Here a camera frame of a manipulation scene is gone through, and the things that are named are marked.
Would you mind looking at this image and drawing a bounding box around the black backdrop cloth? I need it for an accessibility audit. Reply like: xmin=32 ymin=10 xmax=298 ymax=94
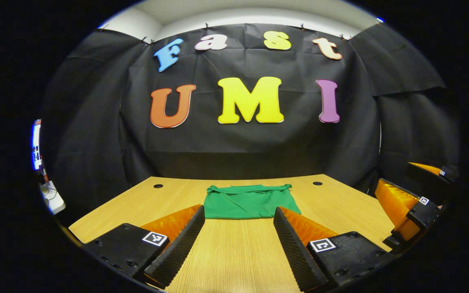
xmin=41 ymin=24 xmax=461 ymax=220

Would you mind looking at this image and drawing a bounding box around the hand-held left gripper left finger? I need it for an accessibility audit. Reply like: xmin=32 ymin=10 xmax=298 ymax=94
xmin=82 ymin=204 xmax=206 ymax=287

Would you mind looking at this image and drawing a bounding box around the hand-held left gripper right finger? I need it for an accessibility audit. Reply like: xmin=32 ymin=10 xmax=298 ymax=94
xmin=273 ymin=206 xmax=398 ymax=291

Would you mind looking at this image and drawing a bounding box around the computer monitor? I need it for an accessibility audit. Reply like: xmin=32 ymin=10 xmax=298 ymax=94
xmin=31 ymin=119 xmax=44 ymax=172

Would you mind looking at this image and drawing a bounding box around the white power strip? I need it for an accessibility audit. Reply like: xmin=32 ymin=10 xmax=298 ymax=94
xmin=39 ymin=180 xmax=66 ymax=215

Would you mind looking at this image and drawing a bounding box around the green T-shirt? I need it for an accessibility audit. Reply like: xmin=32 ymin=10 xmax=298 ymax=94
xmin=204 ymin=184 xmax=302 ymax=220

